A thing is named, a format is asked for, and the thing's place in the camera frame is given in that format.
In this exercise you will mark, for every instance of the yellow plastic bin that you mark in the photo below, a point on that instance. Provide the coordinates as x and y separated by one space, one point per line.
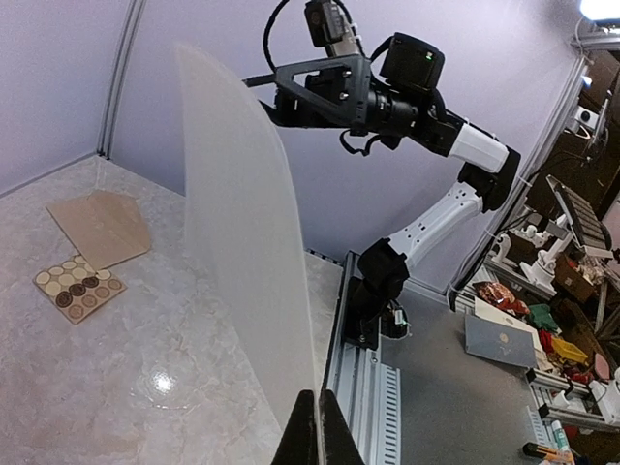
568 350

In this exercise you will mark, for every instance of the red snack bag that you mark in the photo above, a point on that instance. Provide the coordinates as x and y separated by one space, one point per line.
501 297

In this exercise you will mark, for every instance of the brown kraft envelope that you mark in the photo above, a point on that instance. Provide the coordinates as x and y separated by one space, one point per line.
106 228

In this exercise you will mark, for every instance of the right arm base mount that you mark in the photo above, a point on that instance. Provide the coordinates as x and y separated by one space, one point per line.
369 316

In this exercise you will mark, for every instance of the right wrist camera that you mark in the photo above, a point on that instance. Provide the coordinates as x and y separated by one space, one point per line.
331 28

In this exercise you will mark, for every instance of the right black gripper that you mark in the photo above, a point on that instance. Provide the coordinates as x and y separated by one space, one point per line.
328 93

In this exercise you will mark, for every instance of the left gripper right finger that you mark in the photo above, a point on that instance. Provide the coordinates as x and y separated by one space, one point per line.
337 443

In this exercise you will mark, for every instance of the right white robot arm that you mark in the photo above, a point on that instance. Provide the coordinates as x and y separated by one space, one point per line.
384 99

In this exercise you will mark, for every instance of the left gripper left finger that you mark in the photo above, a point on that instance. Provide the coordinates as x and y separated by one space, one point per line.
298 445

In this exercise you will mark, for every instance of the left aluminium frame post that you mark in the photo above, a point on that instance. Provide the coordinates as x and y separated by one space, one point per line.
129 32

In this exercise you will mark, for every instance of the cream lined letter paper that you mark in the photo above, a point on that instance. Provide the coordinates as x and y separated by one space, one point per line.
242 224

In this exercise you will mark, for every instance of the front aluminium rail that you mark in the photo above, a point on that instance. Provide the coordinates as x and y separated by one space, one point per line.
367 391

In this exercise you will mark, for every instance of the round sticker seal sheet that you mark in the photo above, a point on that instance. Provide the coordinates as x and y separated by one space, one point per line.
76 289

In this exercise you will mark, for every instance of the grey blue box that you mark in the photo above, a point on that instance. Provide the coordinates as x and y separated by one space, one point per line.
499 343

